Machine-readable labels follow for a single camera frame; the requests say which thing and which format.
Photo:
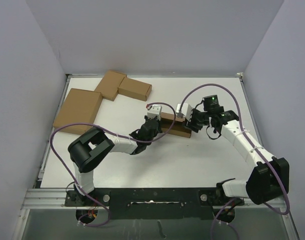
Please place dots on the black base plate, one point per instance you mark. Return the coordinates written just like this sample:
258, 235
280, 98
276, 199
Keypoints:
165, 203

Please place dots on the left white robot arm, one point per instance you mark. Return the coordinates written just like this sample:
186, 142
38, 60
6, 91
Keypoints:
90, 149

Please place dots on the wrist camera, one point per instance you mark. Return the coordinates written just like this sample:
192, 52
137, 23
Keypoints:
154, 111
184, 112

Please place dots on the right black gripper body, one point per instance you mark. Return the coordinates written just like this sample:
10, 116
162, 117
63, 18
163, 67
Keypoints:
198, 119

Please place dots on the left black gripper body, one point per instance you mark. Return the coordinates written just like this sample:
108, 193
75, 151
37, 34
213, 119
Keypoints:
159, 130

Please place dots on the large folded cardboard box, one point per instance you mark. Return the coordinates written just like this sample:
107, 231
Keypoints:
80, 106

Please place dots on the long folded cardboard box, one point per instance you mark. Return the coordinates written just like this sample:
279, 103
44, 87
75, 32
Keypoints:
135, 89

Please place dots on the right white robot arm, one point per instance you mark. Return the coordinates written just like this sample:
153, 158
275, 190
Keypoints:
269, 178

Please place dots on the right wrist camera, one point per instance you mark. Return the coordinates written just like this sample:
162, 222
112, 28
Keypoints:
184, 112

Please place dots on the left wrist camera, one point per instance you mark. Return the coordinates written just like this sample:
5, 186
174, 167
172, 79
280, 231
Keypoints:
154, 111

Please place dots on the square folded cardboard box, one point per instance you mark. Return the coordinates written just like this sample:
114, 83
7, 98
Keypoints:
109, 84

